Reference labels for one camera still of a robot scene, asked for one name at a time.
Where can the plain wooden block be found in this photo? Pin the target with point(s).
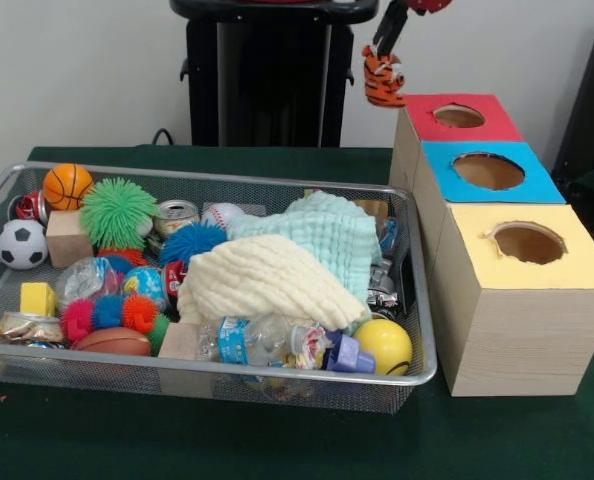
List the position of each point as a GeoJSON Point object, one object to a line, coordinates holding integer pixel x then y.
{"type": "Point", "coordinates": [69, 240]}
{"type": "Point", "coordinates": [177, 342]}

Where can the yellow smiley ball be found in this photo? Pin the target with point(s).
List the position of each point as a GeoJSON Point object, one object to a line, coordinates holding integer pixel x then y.
{"type": "Point", "coordinates": [384, 345]}

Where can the silver mesh bin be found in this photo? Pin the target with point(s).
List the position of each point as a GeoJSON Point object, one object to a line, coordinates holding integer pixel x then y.
{"type": "Point", "coordinates": [277, 385]}

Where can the black stand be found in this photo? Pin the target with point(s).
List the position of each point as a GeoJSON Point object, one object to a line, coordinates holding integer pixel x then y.
{"type": "Point", "coordinates": [592, 125]}

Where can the crushed clear plastic bottle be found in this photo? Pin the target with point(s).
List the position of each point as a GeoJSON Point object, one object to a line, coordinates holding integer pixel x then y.
{"type": "Point", "coordinates": [257, 340]}
{"type": "Point", "coordinates": [84, 280]}

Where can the mint waffle cloth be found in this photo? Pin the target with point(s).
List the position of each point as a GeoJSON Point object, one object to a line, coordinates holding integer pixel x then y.
{"type": "Point", "coordinates": [327, 230]}

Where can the purple plastic toy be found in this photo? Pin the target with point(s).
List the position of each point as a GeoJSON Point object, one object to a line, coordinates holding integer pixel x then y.
{"type": "Point", "coordinates": [349, 355]}

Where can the orange basketball toy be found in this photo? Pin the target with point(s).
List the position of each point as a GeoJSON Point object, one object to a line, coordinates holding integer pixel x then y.
{"type": "Point", "coordinates": [67, 186]}

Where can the dark green tablecloth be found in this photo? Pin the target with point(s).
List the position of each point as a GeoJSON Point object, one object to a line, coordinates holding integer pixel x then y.
{"type": "Point", "coordinates": [277, 445]}

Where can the multicolour spiky caterpillar toy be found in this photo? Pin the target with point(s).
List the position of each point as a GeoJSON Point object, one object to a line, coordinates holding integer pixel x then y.
{"type": "Point", "coordinates": [109, 312]}

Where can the green spiky ball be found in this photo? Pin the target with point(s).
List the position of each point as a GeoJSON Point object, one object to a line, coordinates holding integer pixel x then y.
{"type": "Point", "coordinates": [119, 212]}

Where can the wooden three-hole box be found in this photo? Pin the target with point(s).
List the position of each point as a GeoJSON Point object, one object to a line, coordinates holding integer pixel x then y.
{"type": "Point", "coordinates": [527, 340]}

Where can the striped tiger plush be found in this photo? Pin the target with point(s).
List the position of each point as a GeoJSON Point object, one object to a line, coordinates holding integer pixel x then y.
{"type": "Point", "coordinates": [384, 82]}

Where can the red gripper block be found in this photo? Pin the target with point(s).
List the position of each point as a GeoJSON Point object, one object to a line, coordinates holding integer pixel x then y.
{"type": "Point", "coordinates": [429, 5]}

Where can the silver drink can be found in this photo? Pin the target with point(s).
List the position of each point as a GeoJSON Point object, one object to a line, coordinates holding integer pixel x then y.
{"type": "Point", "coordinates": [177, 217]}

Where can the cream waffle cloth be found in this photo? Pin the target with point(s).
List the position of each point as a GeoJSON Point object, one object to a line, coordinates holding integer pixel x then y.
{"type": "Point", "coordinates": [267, 280]}

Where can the blue spiky ball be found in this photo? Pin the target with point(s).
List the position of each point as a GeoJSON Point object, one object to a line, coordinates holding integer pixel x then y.
{"type": "Point", "coordinates": [187, 242]}

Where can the red drink can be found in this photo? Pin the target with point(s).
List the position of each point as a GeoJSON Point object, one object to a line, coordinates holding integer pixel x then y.
{"type": "Point", "coordinates": [31, 206]}

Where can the silver metallic toy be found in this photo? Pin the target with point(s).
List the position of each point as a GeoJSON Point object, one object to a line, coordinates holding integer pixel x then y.
{"type": "Point", "coordinates": [381, 295]}

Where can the black white soccer ball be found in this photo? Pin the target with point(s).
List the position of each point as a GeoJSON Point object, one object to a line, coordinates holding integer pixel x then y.
{"type": "Point", "coordinates": [21, 245]}

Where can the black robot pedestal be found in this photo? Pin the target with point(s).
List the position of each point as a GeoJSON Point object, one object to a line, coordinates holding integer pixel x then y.
{"type": "Point", "coordinates": [272, 75]}

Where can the yellow plastic block toy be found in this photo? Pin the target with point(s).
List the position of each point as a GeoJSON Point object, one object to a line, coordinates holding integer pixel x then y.
{"type": "Point", "coordinates": [38, 300]}

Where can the brown football toy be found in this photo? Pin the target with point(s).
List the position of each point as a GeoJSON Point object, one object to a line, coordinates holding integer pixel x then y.
{"type": "Point", "coordinates": [112, 342]}

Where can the blue globe ball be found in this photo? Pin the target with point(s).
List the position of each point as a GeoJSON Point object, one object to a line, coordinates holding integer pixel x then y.
{"type": "Point", "coordinates": [144, 285]}

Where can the white baseball toy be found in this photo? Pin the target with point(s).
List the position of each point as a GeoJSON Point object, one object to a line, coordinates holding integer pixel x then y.
{"type": "Point", "coordinates": [222, 215]}

